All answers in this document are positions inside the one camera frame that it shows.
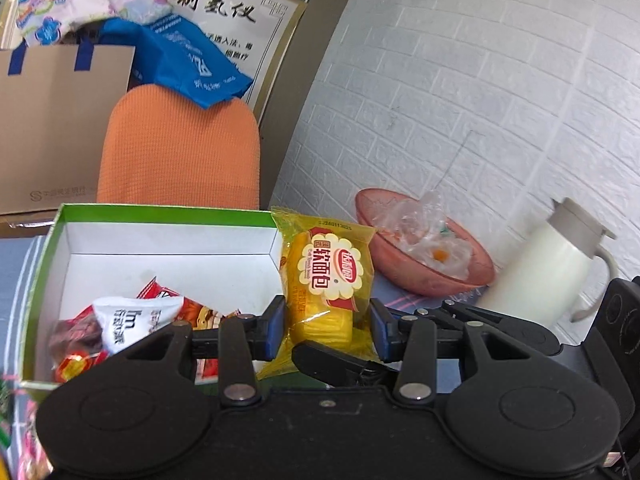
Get blue tablecloth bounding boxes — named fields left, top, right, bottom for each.
left=0, top=235, right=46, bottom=479

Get red plastic bowl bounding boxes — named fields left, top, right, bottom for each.
left=355, top=188, right=496, bottom=297

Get clear plastic wrap in bowl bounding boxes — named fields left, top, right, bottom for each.
left=372, top=191, right=473, bottom=280

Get brown paper bag blue handles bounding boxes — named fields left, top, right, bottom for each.
left=0, top=41, right=134, bottom=214

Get yellow soft bread packet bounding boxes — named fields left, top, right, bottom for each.
left=258, top=207, right=375, bottom=379

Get white im snack packet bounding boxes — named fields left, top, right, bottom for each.
left=91, top=296, right=184, bottom=356

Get blue fabric bag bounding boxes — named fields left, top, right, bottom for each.
left=98, top=14, right=253, bottom=110

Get red spicy snack bag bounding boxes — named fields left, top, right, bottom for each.
left=137, top=278, right=241, bottom=385

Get right orange chair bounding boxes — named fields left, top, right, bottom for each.
left=96, top=84, right=260, bottom=210

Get green white cardboard box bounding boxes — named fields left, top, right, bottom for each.
left=20, top=204, right=283, bottom=401

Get white thermos jug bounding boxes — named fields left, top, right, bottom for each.
left=476, top=197, right=620, bottom=330

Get red dates clear packet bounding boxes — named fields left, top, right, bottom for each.
left=49, top=307, right=110, bottom=384

